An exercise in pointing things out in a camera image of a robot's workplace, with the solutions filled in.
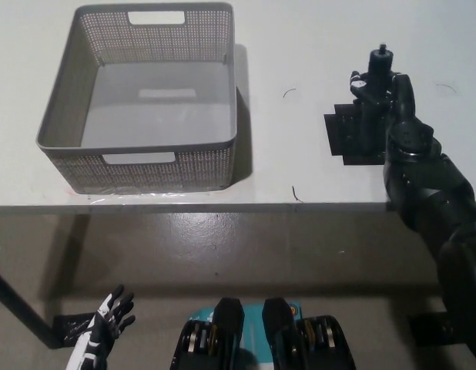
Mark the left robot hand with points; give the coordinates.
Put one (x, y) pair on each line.
(112, 316)

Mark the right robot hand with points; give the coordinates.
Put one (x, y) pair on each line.
(405, 104)

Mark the black electric screwdriver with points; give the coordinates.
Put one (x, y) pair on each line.
(380, 61)

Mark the black square holder pad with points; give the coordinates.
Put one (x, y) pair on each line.
(342, 135)

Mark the black table leg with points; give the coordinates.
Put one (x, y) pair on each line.
(18, 304)

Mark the grey perforated plastic basket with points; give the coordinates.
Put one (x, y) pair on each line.
(157, 112)

